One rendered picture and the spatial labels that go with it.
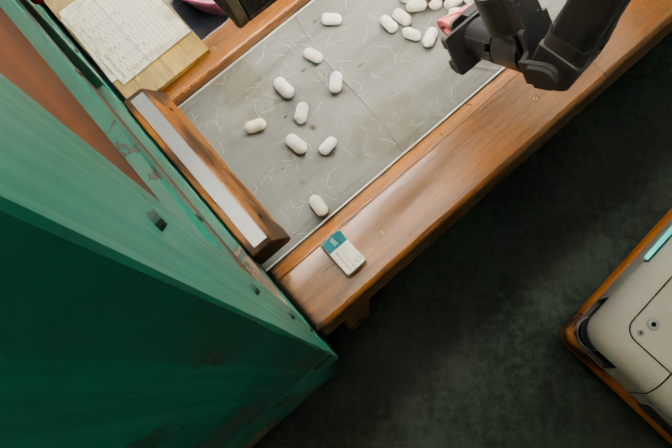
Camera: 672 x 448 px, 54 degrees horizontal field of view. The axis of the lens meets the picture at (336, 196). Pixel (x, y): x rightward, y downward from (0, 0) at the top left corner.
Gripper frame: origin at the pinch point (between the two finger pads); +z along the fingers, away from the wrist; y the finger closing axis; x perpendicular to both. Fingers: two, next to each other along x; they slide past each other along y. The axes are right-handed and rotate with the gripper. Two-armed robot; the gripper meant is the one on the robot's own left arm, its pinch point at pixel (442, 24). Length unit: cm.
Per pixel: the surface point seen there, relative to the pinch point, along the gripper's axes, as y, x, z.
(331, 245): 34.2, 11.4, -9.0
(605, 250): -24, 93, 17
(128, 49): 38.1, -17.8, 25.5
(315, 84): 18.9, 0.1, 10.9
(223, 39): 25.5, -11.5, 20.5
